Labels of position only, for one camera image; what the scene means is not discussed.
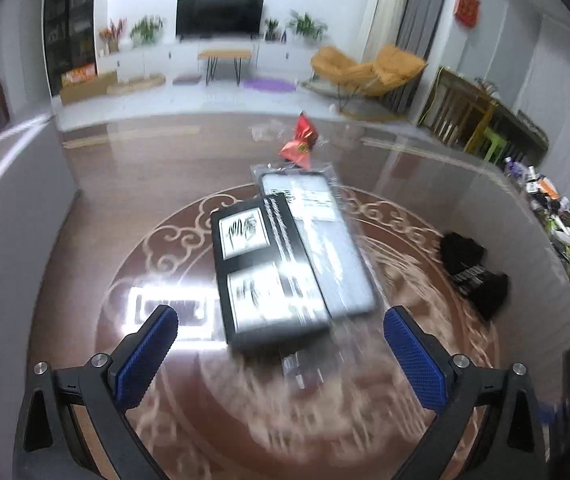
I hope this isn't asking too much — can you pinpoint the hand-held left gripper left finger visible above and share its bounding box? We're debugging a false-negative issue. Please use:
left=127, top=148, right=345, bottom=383
left=13, top=304, right=180, bottom=480

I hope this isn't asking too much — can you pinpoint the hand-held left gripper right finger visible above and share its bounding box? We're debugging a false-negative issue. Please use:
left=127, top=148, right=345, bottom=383
left=383, top=306, right=551, bottom=480

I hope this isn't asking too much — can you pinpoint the clear packet with phone case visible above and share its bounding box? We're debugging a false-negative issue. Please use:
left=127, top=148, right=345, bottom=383
left=249, top=162, right=381, bottom=321

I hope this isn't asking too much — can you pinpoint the black box with pictures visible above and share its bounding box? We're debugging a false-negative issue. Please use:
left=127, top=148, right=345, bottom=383
left=210, top=194, right=333, bottom=351

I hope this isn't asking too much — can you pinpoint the black knit glove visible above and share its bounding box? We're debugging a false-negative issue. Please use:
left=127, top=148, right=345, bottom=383
left=439, top=232, right=487, bottom=283
left=465, top=269, right=510, bottom=322

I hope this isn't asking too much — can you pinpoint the grey partition panel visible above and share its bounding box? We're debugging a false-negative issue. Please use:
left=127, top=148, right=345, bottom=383
left=0, top=112, right=80, bottom=361

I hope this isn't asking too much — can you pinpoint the green stool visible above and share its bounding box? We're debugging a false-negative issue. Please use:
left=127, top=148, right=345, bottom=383
left=465, top=127, right=508, bottom=163

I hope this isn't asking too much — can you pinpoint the red foil packet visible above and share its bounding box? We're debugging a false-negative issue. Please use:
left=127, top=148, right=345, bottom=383
left=279, top=112, right=322, bottom=171

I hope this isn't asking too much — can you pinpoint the dark wooden sideboard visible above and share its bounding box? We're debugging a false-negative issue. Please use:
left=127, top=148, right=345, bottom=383
left=495, top=100, right=551, bottom=161

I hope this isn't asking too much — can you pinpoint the wooden chair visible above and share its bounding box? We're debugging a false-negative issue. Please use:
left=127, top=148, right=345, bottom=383
left=422, top=66, right=498, bottom=146

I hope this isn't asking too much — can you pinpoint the tan floor cushion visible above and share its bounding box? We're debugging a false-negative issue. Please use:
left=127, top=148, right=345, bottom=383
left=107, top=75, right=166, bottom=94

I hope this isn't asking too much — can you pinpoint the orange cardboard box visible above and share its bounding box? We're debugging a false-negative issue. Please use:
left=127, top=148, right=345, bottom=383
left=60, top=62, right=118, bottom=103

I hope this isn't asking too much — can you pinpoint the purple floor mat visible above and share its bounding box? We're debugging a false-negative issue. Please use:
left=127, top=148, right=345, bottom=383
left=241, top=77, right=297, bottom=93

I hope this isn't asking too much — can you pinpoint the white television cabinet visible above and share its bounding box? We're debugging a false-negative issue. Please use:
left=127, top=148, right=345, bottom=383
left=97, top=40, right=326, bottom=83

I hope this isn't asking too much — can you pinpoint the orange lounge chair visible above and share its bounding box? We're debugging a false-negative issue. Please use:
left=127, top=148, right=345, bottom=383
left=310, top=44, right=428, bottom=111

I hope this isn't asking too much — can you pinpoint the wooden bench with hairpin legs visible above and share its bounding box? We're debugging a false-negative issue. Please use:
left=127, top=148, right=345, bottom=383
left=197, top=47, right=256, bottom=86

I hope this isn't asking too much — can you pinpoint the red flower bouquet vase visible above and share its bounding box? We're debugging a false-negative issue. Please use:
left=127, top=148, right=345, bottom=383
left=99, top=19, right=128, bottom=55

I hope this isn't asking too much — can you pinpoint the bushy green potted plant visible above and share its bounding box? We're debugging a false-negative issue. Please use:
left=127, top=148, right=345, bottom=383
left=130, top=14, right=166, bottom=47

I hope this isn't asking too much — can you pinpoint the grey curtain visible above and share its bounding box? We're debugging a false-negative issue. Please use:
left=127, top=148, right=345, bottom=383
left=395, top=0, right=453, bottom=111

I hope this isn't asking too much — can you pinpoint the dark glass bookcase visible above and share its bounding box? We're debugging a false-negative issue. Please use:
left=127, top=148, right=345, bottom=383
left=42, top=0, right=98, bottom=96

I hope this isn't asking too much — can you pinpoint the flat screen television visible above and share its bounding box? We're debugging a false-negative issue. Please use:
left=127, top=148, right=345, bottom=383
left=176, top=0, right=266, bottom=42

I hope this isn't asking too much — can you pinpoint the white curtain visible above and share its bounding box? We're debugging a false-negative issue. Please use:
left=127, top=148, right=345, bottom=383
left=355, top=0, right=416, bottom=61

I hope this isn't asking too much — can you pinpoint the wide leafy potted plant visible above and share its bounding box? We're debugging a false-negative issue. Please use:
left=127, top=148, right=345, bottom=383
left=287, top=10, right=328, bottom=42

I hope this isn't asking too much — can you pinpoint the red wall hanging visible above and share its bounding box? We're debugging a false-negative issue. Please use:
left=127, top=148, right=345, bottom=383
left=454, top=0, right=482, bottom=28

